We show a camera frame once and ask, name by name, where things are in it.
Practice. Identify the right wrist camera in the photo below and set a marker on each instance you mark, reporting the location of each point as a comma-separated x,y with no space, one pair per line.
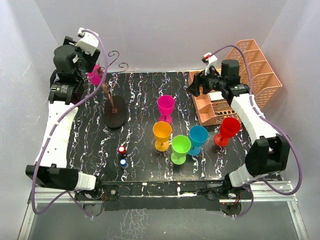
210,60

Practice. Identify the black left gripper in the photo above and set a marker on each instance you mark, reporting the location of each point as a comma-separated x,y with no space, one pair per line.
90,59

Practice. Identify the orange wine glass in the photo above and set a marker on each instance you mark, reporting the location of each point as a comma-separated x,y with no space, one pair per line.
162,132

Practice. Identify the copper wire wine glass rack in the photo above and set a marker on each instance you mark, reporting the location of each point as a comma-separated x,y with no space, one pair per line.
115,109

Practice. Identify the green wine glass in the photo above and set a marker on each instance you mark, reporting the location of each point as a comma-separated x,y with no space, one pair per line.
180,146

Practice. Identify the white red box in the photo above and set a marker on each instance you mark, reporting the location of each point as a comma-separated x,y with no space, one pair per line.
215,97

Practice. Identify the aluminium base frame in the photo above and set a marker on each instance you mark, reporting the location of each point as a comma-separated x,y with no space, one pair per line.
176,210

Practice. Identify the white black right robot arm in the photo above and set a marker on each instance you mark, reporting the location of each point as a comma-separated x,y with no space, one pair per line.
269,150

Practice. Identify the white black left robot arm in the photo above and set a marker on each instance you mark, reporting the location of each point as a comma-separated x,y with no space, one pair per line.
66,90

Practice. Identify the blue wine glass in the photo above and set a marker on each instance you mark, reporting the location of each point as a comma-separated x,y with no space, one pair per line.
198,135

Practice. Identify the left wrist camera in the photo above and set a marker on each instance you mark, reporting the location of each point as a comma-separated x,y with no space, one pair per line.
88,42

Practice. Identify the pink wine glass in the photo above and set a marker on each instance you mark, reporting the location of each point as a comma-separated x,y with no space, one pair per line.
166,104
94,77

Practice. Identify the red wine glass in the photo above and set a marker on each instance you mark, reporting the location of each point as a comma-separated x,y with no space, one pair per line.
228,129

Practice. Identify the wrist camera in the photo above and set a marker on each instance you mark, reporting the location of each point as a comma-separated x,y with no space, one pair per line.
210,60
88,42

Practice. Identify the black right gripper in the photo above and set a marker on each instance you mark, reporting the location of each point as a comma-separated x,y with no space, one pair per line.
199,80

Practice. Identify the peach plastic file organizer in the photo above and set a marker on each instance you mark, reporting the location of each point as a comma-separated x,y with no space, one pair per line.
265,84

